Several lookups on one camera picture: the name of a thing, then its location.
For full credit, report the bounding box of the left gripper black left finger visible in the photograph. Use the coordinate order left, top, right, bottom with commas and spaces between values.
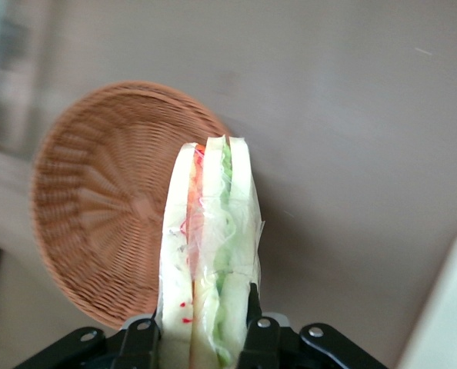
118, 311, 163, 369

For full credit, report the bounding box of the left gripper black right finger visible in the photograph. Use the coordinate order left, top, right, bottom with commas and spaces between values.
236, 281, 282, 369

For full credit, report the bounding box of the triangle sandwich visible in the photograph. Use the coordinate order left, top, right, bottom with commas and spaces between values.
155, 133, 267, 369

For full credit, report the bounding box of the brown round wicker basket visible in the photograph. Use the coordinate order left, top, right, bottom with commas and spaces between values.
27, 79, 234, 331

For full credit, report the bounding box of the beige plastic tray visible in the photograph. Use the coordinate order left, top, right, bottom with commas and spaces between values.
396, 225, 457, 369

